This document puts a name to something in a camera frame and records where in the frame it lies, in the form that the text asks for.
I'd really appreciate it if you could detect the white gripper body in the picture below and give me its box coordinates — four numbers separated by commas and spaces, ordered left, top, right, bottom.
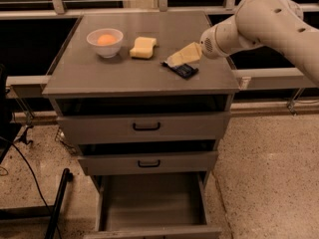
199, 16, 244, 59

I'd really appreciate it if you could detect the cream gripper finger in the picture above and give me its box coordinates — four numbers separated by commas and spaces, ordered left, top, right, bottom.
166, 42, 202, 67

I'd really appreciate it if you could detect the blue rxbar wrapper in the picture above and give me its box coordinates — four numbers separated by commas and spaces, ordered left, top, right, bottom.
161, 62, 198, 79

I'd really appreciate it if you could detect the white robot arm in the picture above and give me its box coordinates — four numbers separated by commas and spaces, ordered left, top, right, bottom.
166, 0, 319, 85

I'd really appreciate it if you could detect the grey drawer cabinet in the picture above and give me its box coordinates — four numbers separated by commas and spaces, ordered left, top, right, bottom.
43, 12, 238, 239

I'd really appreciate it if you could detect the grey top drawer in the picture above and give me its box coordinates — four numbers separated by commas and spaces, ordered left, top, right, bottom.
58, 95, 230, 144

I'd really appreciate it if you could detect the grey drawer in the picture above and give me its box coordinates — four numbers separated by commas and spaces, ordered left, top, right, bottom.
79, 140, 217, 175
58, 95, 230, 144
84, 172, 221, 239

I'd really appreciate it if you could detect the grey middle drawer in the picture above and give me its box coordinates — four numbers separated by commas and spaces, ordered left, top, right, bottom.
79, 140, 217, 175

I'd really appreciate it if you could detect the grey bottom drawer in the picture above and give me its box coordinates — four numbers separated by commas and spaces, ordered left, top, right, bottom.
84, 172, 221, 239

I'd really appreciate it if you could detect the yellow sponge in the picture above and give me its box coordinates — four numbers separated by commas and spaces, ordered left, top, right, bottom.
130, 37, 157, 59

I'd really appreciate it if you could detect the white ceramic bowl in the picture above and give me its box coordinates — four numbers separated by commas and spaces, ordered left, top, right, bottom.
87, 28, 124, 58

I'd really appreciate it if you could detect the orange fruit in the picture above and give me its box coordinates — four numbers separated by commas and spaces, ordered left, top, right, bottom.
98, 34, 117, 46

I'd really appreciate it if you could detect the metal window railing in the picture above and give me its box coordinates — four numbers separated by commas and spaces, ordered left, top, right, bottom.
1, 0, 314, 98

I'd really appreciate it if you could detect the black stand leg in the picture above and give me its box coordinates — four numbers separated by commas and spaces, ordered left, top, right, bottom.
45, 168, 73, 239

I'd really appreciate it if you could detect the black cable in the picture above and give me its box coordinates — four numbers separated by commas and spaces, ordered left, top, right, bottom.
0, 135, 63, 239

